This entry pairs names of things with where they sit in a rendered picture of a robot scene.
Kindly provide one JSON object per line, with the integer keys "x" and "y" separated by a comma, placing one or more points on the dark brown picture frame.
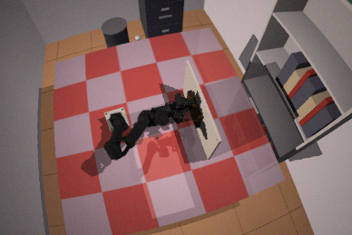
{"x": 195, "y": 112}

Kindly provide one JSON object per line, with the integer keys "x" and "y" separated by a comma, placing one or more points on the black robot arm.
{"x": 147, "y": 118}

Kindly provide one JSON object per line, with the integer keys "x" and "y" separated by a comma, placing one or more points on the dark grey flat panel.
{"x": 208, "y": 132}

